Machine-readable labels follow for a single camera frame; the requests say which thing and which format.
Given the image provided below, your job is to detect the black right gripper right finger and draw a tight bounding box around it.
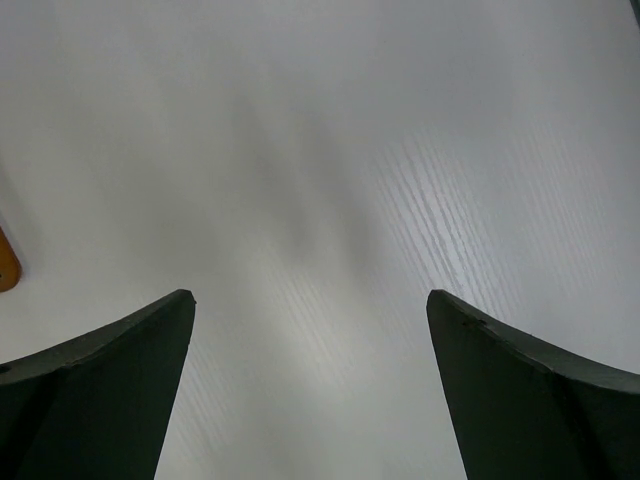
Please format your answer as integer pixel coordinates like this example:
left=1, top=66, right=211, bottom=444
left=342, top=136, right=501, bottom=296
left=426, top=290, right=639, bottom=479

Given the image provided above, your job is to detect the brown wooden two-tier shelf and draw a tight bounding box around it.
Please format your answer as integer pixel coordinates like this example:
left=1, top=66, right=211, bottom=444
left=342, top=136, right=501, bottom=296
left=0, top=229, right=22, bottom=293

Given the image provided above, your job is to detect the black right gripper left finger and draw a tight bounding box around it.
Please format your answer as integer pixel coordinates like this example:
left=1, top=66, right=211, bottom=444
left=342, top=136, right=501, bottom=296
left=1, top=289, right=196, bottom=479

